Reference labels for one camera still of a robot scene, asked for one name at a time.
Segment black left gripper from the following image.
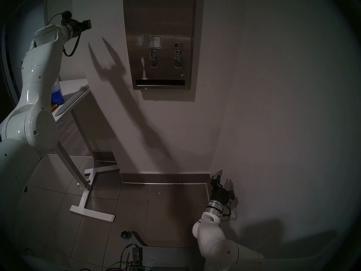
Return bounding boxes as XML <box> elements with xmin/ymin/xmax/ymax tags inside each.
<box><xmin>71</xmin><ymin>19</ymin><xmax>92</xmax><ymax>34</ymax></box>

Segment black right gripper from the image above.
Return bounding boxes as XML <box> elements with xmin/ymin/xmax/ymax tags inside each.
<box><xmin>210</xmin><ymin>169</ymin><xmax>235</xmax><ymax>206</ymax></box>

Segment clear spray bottle blue cleaner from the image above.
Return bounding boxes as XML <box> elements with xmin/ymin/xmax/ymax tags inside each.
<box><xmin>51</xmin><ymin>75</ymin><xmax>65</xmax><ymax>104</ymax></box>

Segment white blue-edged sticker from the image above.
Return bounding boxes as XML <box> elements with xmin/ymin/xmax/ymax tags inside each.
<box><xmin>144</xmin><ymin>35</ymin><xmax>162</xmax><ymax>49</ymax></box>

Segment white foam streak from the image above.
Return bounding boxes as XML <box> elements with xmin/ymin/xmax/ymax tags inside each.
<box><xmin>137</xmin><ymin>36</ymin><xmax>148</xmax><ymax>90</ymax></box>

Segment white folding table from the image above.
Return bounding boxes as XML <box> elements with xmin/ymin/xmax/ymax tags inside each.
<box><xmin>52</xmin><ymin>78</ymin><xmax>119</xmax><ymax>223</ymax></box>

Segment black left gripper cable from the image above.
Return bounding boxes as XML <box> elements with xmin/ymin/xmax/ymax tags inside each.
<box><xmin>62</xmin><ymin>33</ymin><xmax>81</xmax><ymax>57</ymax></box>

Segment black right camera cable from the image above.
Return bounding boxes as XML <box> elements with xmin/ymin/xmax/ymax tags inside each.
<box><xmin>221</xmin><ymin>204</ymin><xmax>232</xmax><ymax>222</ymax></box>

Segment black camera cable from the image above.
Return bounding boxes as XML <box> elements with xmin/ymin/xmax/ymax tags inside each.
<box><xmin>46</xmin><ymin>14</ymin><xmax>64</xmax><ymax>27</ymax></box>
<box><xmin>221</xmin><ymin>204</ymin><xmax>232</xmax><ymax>222</ymax></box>

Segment black left camera cable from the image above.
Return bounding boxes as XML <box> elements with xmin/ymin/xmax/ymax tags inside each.
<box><xmin>46</xmin><ymin>14</ymin><xmax>64</xmax><ymax>27</ymax></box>

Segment stainless steel wall dispenser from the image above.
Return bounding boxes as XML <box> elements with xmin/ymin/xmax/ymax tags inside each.
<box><xmin>123</xmin><ymin>0</ymin><xmax>197</xmax><ymax>90</ymax></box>

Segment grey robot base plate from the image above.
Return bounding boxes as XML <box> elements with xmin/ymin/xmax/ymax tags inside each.
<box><xmin>133</xmin><ymin>231</ymin><xmax>205</xmax><ymax>271</ymax></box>

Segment black red-switch power box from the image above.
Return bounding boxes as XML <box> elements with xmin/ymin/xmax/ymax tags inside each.
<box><xmin>131</xmin><ymin>246</ymin><xmax>143</xmax><ymax>264</ymax></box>

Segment black base cable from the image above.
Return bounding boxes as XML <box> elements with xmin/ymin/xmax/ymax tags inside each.
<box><xmin>120</xmin><ymin>244</ymin><xmax>139</xmax><ymax>264</ymax></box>

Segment green base cables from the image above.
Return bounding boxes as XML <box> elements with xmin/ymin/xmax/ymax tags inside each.
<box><xmin>106</xmin><ymin>261</ymin><xmax>143</xmax><ymax>271</ymax></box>

